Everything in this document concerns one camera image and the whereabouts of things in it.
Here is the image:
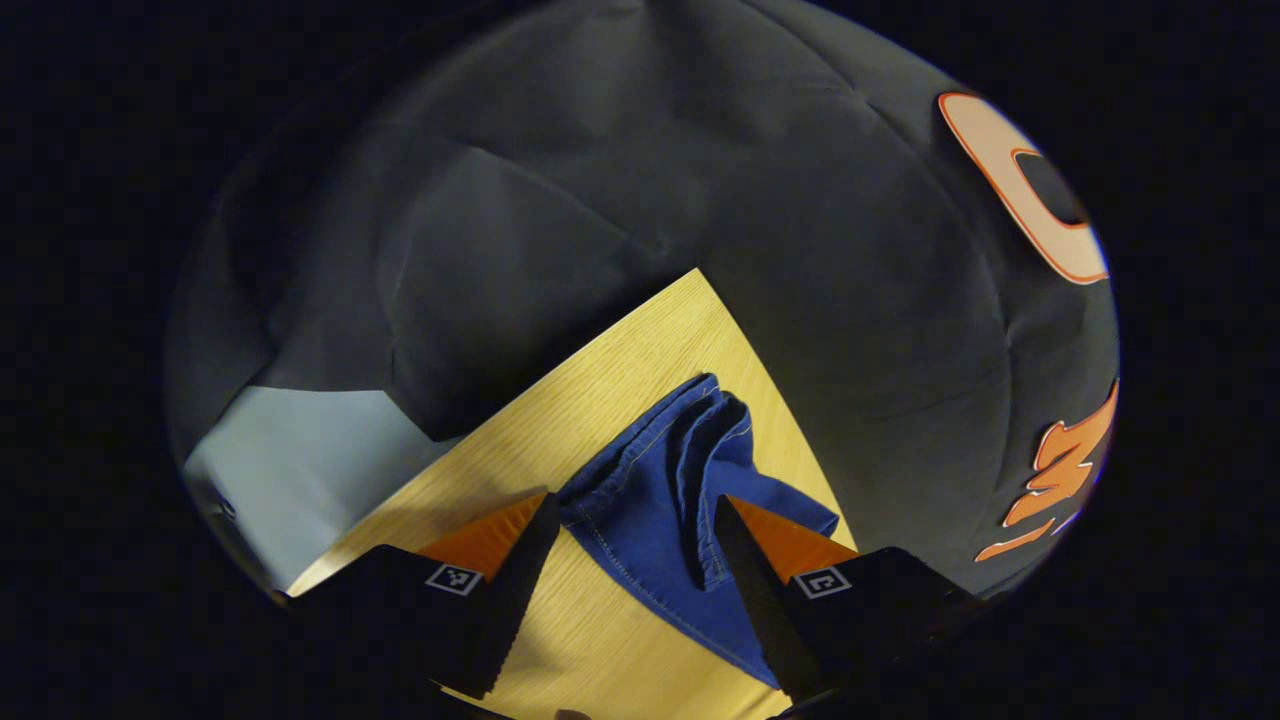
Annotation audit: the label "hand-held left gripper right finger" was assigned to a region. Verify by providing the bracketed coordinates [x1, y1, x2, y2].
[713, 494, 986, 701]

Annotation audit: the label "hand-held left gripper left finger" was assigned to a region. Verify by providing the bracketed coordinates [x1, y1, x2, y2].
[275, 490, 561, 701]

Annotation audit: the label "blue jeans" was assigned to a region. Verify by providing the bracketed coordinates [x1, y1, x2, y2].
[556, 373, 841, 691]

